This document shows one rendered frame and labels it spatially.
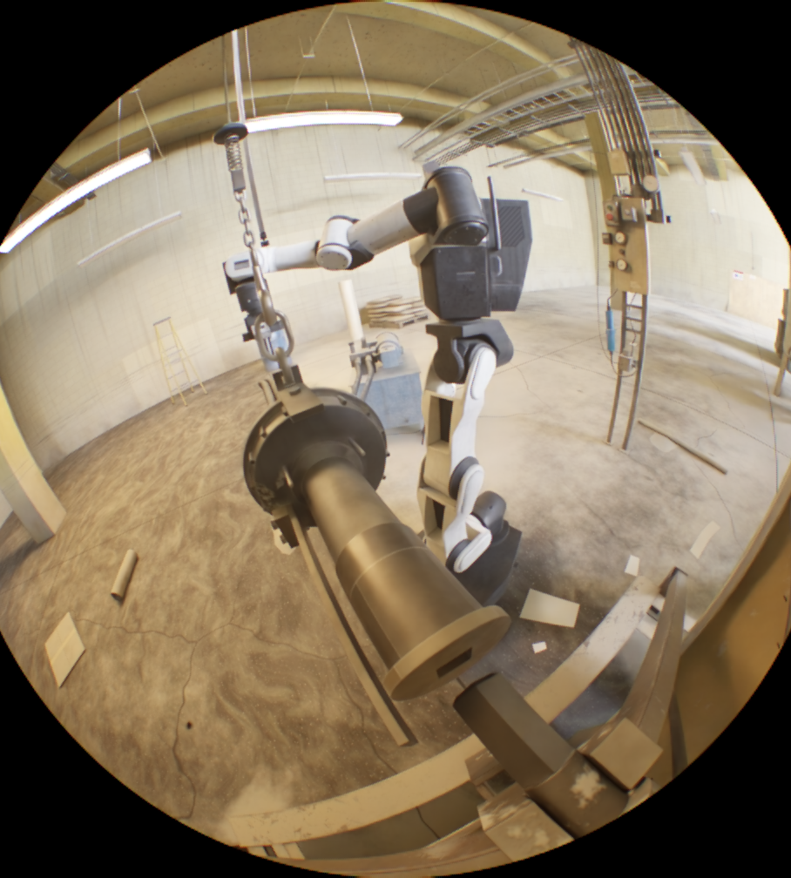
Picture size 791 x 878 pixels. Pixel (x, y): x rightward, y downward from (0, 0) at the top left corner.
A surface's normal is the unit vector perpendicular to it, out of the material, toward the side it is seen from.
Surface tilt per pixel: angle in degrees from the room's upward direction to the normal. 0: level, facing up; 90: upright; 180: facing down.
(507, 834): 0
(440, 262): 97
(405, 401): 90
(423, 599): 6
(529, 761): 50
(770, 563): 71
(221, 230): 90
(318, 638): 0
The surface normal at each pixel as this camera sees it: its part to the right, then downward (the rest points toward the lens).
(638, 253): -0.87, 0.38
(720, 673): -0.74, -0.31
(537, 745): 0.42, -0.89
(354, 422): 0.63, 0.04
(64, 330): 0.47, 0.38
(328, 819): -0.18, -0.84
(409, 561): 0.08, -0.92
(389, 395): 0.06, 0.51
